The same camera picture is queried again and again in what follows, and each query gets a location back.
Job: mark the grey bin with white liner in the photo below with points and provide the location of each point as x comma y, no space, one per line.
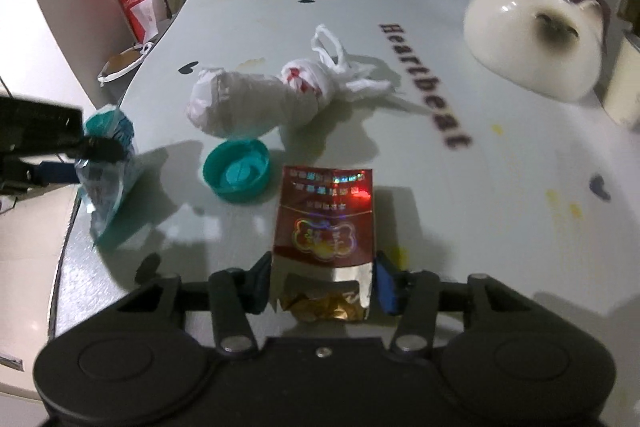
120,63

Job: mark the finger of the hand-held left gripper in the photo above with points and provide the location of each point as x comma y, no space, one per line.
102,149
57,173

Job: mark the knotted white plastic bag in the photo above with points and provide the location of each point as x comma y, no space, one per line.
240,104

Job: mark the teal plastic lid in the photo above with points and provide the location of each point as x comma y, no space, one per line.
235,172

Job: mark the white cat-shaped bowl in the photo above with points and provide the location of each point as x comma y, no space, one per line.
520,42

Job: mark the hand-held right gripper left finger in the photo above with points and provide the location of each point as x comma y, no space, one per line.
260,283

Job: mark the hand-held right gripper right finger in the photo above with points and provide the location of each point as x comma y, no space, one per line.
387,285

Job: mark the red cigarette pack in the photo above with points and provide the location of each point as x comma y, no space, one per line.
325,217

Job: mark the blue face mask pack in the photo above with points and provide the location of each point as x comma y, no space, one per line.
107,192

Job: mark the white cup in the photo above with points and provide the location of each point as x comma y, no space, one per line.
625,82

